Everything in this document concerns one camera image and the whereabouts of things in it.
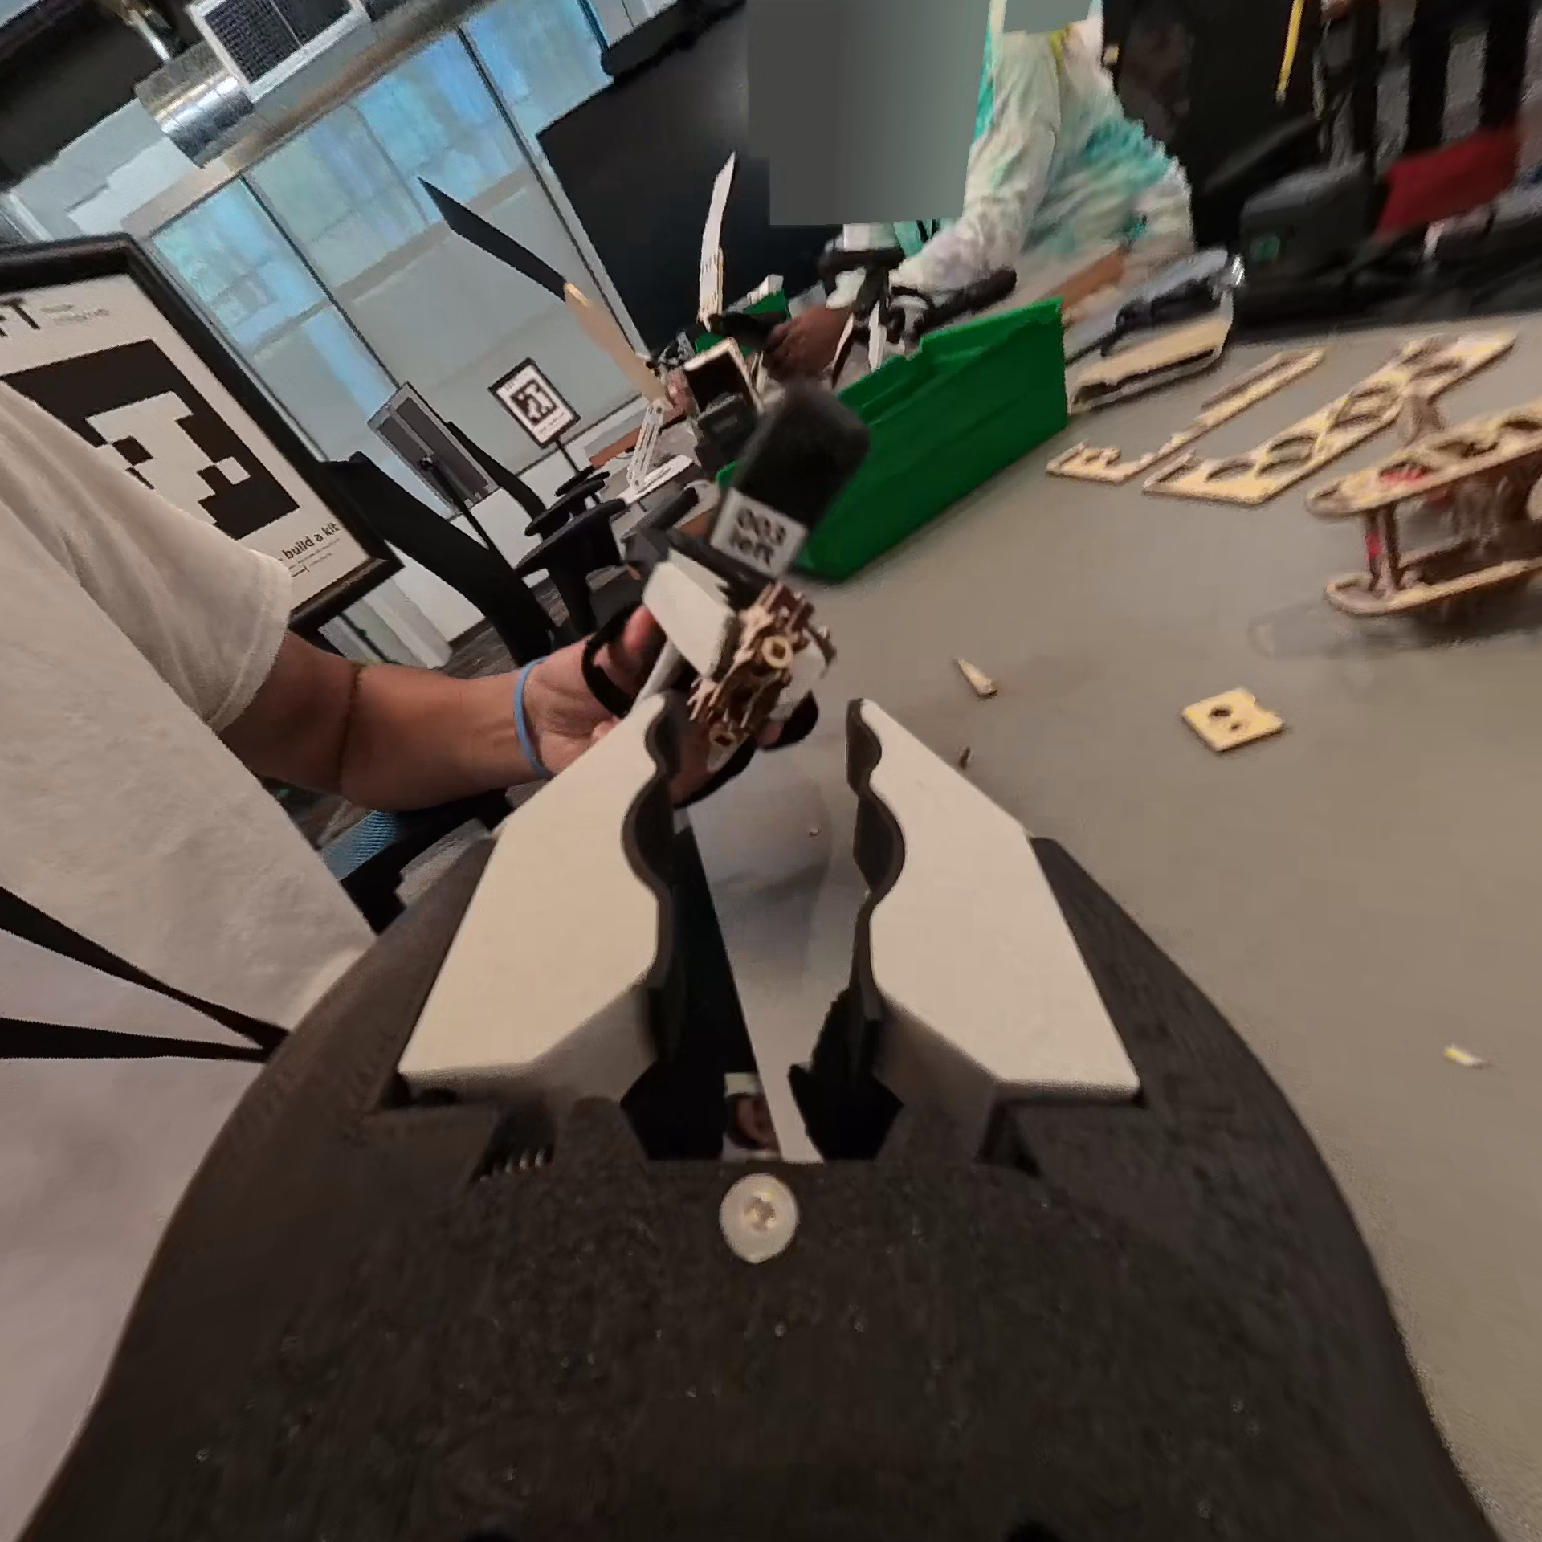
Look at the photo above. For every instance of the silver air duct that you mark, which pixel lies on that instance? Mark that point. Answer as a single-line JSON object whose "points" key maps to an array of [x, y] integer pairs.
{"points": [[205, 95]]}

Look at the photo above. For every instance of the green plastic bin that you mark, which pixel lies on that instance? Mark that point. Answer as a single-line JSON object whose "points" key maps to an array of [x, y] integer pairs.
{"points": [[938, 420]]}

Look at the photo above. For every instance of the red bag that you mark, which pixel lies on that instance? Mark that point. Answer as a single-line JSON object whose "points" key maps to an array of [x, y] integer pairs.
{"points": [[1445, 183]]}

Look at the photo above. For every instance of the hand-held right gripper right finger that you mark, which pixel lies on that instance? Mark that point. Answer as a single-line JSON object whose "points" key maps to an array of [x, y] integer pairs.
{"points": [[987, 964]]}

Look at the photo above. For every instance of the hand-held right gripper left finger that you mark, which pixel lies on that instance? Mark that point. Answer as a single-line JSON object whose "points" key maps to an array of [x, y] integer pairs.
{"points": [[540, 954]]}

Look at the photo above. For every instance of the grey flat device on stand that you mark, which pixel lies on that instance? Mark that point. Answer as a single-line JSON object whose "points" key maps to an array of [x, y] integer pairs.
{"points": [[419, 438]]}

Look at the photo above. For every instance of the tan cardboard sheet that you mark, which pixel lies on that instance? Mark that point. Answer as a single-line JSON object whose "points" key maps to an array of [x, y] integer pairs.
{"points": [[1156, 354]]}

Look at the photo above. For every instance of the framed black white marker poster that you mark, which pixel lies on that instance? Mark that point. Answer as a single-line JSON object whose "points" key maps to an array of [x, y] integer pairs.
{"points": [[156, 398]]}

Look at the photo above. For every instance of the black office chair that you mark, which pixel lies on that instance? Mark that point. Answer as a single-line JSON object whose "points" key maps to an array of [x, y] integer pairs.
{"points": [[480, 568]]}

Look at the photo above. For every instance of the small marker sign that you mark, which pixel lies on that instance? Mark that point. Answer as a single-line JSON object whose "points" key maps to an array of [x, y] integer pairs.
{"points": [[532, 404]]}

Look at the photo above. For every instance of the square wooden plate with holes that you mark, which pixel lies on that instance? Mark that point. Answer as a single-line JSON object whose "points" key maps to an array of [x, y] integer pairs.
{"points": [[1258, 722]]}

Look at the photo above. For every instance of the wooden part sheet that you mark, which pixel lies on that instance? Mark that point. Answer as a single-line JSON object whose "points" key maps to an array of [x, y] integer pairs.
{"points": [[1089, 466], [1203, 480]]}

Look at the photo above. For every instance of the person's left forearm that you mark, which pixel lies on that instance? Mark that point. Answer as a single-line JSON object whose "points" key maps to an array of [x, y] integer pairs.
{"points": [[397, 736]]}

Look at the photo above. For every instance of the pointed wooden stick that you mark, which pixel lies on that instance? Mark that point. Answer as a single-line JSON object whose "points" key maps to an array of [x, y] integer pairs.
{"points": [[978, 681]]}

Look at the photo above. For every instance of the blue wristband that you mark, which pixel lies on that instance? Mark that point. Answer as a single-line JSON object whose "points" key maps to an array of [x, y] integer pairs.
{"points": [[531, 722]]}

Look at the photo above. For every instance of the wooden biplane model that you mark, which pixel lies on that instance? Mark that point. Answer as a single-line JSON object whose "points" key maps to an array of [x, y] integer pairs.
{"points": [[1362, 594]]}

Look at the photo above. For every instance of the person's white shirt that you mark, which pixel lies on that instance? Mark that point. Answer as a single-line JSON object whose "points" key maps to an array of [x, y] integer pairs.
{"points": [[122, 782]]}

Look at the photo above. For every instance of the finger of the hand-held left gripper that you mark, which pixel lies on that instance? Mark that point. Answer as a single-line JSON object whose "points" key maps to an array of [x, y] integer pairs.
{"points": [[688, 609], [805, 669]]}

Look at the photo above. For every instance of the wooden radial engine model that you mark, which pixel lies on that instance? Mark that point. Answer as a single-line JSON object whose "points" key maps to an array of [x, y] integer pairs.
{"points": [[754, 661]]}

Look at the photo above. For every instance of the grey desk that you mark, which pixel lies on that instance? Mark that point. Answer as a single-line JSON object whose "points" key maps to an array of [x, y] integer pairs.
{"points": [[1203, 904]]}

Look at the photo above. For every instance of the person's left hand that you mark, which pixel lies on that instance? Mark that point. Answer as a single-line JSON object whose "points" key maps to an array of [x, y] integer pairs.
{"points": [[577, 711]]}

